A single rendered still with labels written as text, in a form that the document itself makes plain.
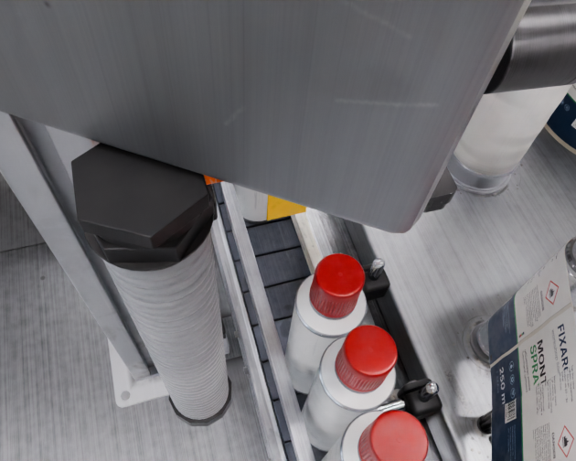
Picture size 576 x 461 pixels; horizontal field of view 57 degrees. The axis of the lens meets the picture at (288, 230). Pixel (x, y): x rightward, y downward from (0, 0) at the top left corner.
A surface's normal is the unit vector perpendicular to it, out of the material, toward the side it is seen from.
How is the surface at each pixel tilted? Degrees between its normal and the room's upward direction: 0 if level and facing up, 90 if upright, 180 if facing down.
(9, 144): 90
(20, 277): 0
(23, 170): 90
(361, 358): 2
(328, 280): 2
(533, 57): 68
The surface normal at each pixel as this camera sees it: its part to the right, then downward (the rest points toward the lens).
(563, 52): 0.22, 0.51
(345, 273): 0.02, -0.51
